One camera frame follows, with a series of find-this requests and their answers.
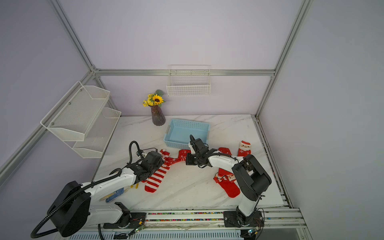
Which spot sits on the white wire wall basket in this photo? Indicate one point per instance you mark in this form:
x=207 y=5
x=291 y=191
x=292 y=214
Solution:
x=189 y=80

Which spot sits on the white mesh upper shelf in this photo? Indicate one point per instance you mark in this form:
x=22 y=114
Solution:
x=73 y=117

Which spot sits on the yellow sunflower bouquet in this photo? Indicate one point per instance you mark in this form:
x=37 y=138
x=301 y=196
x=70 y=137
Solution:
x=154 y=99

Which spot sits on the aluminium front rail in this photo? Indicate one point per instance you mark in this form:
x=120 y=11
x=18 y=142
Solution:
x=284 y=223

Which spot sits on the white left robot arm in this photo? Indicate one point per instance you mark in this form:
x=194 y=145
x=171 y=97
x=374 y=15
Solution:
x=94 y=203

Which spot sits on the white mesh shelf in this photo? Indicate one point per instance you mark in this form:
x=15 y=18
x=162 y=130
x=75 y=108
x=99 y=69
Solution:
x=73 y=117
x=96 y=141

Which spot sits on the red sock lower right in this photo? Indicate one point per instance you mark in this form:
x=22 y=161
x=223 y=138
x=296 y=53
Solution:
x=226 y=180

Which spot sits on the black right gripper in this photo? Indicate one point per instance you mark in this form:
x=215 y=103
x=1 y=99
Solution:
x=189 y=160

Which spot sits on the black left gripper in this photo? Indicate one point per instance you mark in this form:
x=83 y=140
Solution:
x=160 y=163

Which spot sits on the light blue plastic basket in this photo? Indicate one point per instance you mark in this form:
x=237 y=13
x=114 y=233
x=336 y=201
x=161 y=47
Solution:
x=178 y=133

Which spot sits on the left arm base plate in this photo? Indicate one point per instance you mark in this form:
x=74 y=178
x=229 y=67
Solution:
x=131 y=221

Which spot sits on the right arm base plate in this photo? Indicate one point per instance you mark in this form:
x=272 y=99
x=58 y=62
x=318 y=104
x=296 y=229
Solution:
x=236 y=219

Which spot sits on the white mesh lower shelf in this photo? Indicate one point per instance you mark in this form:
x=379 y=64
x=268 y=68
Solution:
x=96 y=141

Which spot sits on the dark glass vase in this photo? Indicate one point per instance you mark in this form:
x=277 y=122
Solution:
x=158 y=117

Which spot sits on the yellow blue sock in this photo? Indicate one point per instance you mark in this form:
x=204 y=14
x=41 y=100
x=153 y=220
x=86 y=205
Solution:
x=114 y=195

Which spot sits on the red santa face sock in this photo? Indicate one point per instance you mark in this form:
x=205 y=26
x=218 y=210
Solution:
x=244 y=149

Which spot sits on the red snowflake bear sock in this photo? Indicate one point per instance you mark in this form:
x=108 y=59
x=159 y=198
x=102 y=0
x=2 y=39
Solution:
x=181 y=158

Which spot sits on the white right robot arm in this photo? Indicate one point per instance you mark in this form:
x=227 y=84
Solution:
x=252 y=179

